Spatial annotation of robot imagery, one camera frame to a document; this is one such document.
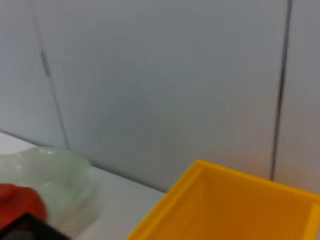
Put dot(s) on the orange fruit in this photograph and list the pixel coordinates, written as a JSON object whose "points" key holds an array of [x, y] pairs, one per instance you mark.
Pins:
{"points": [[22, 202]]}

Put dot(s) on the pale green glass fruit plate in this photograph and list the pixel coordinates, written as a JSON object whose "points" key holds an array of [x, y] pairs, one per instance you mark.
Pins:
{"points": [[65, 180]]}

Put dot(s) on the black mesh pen holder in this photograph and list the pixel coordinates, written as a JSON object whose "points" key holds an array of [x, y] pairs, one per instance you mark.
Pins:
{"points": [[32, 230]]}

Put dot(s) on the yellow plastic bin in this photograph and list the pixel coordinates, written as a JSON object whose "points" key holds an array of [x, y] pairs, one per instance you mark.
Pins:
{"points": [[225, 207]]}

